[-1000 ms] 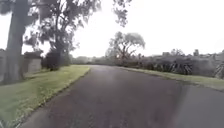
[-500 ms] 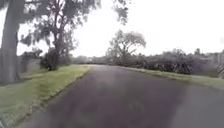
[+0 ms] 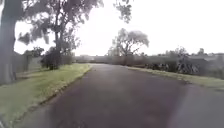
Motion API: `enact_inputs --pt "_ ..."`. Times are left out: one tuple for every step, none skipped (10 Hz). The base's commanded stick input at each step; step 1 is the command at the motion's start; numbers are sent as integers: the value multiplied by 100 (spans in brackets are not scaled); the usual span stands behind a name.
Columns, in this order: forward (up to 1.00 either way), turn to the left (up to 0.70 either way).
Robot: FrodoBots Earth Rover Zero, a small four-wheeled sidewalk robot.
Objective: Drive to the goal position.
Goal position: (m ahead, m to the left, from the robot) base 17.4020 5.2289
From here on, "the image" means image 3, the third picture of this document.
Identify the wide tree with spreading branches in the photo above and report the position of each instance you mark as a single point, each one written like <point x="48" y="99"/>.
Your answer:
<point x="128" y="41"/>

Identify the grey asphalt road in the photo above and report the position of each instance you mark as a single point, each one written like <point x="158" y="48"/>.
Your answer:
<point x="113" y="100"/>

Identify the long dark hedge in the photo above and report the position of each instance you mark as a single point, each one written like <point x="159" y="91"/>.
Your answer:
<point x="166" y="63"/>

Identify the tall dark-leaved tree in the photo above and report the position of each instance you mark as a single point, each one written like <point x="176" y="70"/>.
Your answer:
<point x="58" y="36"/>

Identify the dark bush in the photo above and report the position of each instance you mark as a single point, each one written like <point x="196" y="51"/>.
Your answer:
<point x="50" y="60"/>

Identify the grey fence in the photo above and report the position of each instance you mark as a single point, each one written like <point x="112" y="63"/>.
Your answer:
<point x="32" y="62"/>

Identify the grass verge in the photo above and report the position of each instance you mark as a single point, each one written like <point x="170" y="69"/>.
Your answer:
<point x="200" y="80"/>
<point x="33" y="90"/>

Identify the large tree with thick trunk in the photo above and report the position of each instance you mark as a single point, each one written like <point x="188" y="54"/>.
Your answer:
<point x="6" y="50"/>

